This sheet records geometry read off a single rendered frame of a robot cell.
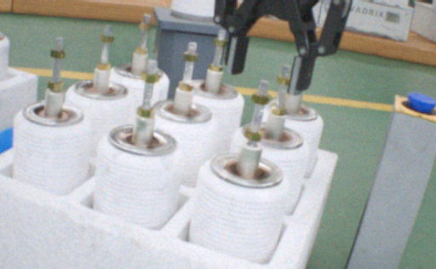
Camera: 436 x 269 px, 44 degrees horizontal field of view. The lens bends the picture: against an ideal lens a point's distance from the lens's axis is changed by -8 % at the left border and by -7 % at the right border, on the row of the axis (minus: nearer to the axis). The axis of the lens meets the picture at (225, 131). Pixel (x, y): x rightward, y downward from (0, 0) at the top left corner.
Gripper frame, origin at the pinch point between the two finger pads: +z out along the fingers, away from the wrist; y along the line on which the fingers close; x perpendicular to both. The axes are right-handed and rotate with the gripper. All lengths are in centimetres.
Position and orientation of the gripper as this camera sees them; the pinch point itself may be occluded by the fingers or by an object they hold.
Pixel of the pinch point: (266, 70)
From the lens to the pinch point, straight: 56.4
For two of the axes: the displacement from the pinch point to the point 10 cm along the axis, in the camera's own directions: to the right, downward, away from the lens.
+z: -1.7, 9.2, 3.5
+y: -8.2, -3.3, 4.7
